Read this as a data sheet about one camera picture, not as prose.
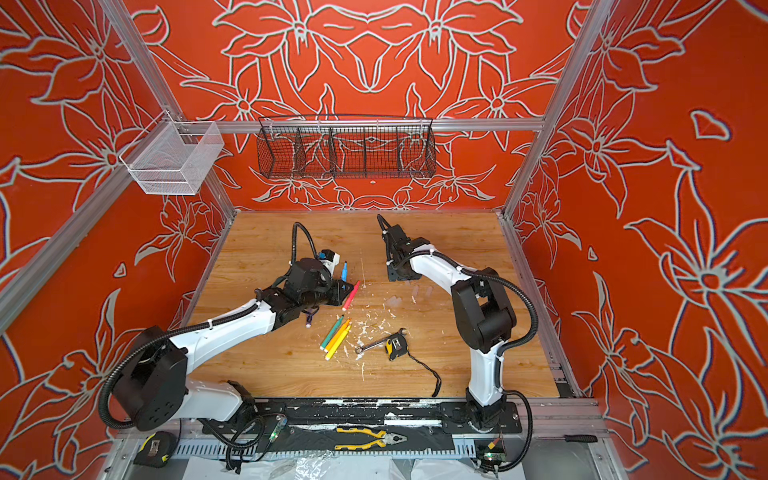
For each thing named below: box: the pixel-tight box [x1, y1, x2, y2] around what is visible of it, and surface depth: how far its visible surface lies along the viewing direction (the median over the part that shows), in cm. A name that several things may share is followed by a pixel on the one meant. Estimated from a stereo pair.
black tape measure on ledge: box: [133, 431, 177, 468], surface depth 69 cm
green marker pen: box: [320, 314, 345, 351], surface depth 88 cm
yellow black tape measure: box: [385, 327, 408, 361], surface depth 84 cm
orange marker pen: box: [324, 318, 353, 353], surface depth 87 cm
